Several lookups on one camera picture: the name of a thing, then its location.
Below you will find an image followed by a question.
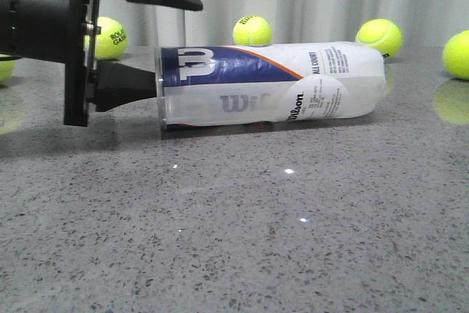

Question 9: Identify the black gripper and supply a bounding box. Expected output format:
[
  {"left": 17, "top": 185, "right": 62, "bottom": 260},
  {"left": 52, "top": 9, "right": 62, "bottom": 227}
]
[{"left": 1, "top": 0, "right": 203, "bottom": 126}]

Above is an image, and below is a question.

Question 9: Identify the white blue tennis ball can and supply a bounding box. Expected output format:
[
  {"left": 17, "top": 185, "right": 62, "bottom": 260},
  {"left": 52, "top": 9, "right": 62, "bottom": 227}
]
[{"left": 157, "top": 42, "right": 386, "bottom": 129}]

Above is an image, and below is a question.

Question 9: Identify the tennis ball with black lettering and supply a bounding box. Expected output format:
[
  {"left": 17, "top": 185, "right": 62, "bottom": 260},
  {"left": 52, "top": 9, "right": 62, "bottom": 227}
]
[{"left": 95, "top": 16, "right": 128, "bottom": 59}]

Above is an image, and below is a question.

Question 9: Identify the far left tennis ball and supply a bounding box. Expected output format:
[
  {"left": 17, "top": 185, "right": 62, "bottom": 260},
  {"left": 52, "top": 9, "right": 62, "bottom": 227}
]
[{"left": 0, "top": 54, "right": 15, "bottom": 84}]

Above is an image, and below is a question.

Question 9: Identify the centre tennis ball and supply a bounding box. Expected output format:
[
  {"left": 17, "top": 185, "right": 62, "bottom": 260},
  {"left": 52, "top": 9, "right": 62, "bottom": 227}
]
[{"left": 232, "top": 15, "right": 272, "bottom": 45}]

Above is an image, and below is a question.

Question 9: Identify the far right tennis ball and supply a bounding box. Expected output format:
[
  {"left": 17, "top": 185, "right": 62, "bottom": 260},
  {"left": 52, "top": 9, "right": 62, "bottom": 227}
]
[{"left": 442, "top": 30, "right": 469, "bottom": 80}]

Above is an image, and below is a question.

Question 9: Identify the grey white curtain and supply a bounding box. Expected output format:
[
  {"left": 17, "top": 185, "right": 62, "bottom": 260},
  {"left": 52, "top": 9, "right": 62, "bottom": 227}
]
[{"left": 100, "top": 0, "right": 468, "bottom": 48}]

